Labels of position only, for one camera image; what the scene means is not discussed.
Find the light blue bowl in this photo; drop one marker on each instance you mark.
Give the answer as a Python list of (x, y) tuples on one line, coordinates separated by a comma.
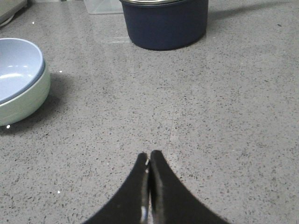
[(21, 65)]

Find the white kitchen appliance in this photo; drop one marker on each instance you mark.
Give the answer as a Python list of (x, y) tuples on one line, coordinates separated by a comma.
[(9, 8)]

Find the dark blue saucepan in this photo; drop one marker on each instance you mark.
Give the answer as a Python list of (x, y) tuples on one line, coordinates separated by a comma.
[(165, 24)]

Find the clear plastic food container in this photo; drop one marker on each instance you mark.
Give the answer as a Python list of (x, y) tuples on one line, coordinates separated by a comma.
[(103, 6)]

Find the light green bowl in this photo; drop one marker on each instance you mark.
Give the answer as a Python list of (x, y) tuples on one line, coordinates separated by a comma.
[(27, 102)]

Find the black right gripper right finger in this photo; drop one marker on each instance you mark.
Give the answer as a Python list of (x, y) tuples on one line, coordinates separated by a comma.
[(172, 202)]

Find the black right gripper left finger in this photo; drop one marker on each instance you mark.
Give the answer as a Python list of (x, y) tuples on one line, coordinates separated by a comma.
[(130, 204)]

